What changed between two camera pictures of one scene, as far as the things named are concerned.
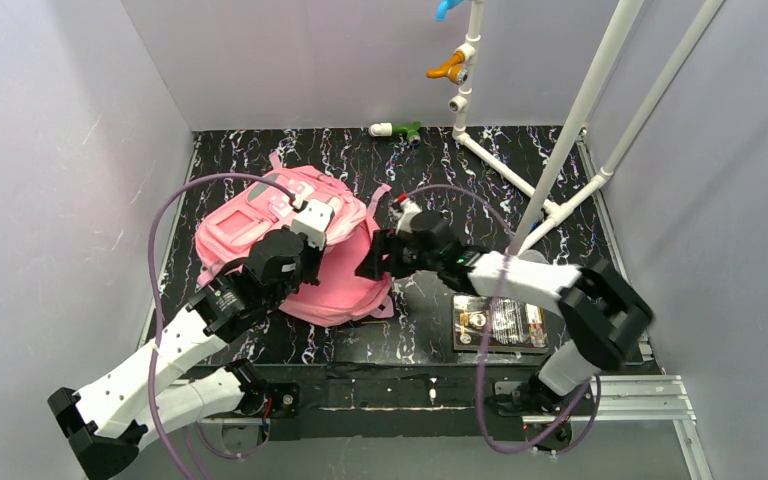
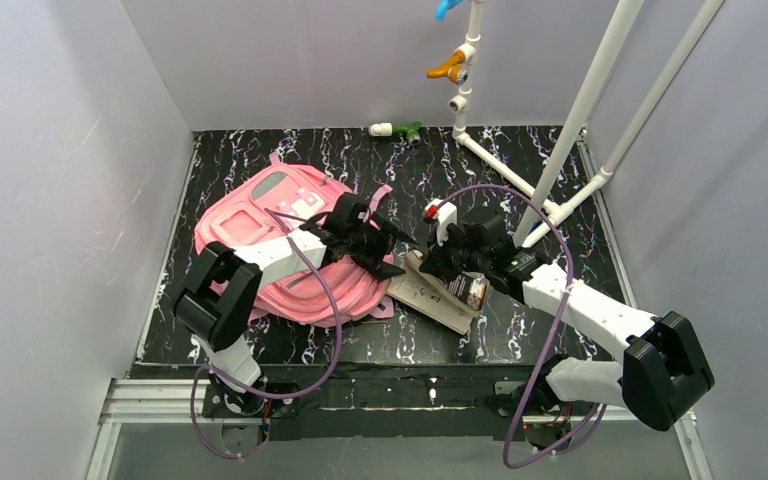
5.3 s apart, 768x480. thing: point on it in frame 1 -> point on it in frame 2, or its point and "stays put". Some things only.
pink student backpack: [230, 221] stays put
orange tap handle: [449, 69] stays put
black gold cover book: [516, 326] -> [453, 301]
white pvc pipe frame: [548, 213] stays put
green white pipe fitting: [387, 129] stays put
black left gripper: [314, 258] -> [367, 240]
